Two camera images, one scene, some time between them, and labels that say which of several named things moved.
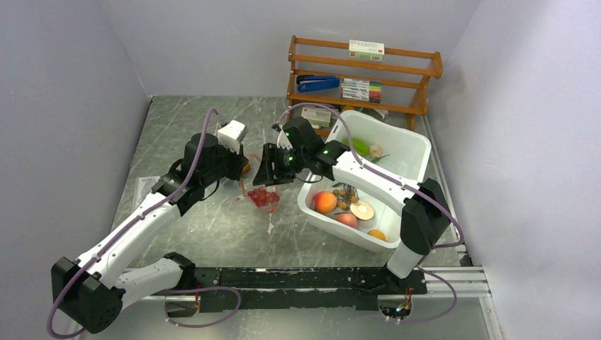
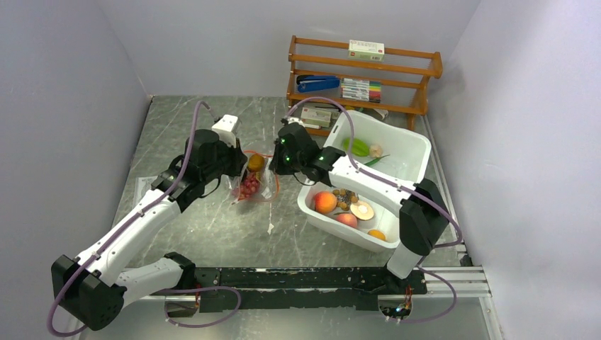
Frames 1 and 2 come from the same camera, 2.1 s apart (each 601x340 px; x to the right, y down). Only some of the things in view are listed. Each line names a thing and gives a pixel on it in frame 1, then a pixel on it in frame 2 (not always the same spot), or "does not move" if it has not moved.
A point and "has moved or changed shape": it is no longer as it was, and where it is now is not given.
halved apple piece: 362,210 does not move
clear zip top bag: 265,197 has moved or changed shape
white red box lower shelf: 318,117 does not move
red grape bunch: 261,197 to 249,186
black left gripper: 239,161 does not move
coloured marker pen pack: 361,89 does not move
